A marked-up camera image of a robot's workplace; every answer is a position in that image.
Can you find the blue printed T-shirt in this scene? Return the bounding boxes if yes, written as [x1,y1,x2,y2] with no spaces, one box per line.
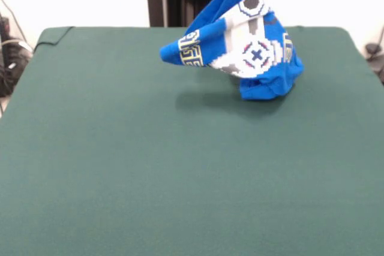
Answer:
[159,0,305,102]

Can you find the dark green table cloth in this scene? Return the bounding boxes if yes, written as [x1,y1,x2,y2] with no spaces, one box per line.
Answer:
[0,25,384,256]

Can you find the black cable plug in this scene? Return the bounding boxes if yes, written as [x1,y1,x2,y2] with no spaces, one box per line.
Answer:
[364,25,384,86]

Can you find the black and white cable bundle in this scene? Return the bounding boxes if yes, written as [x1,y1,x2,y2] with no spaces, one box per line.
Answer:
[0,0,34,116]

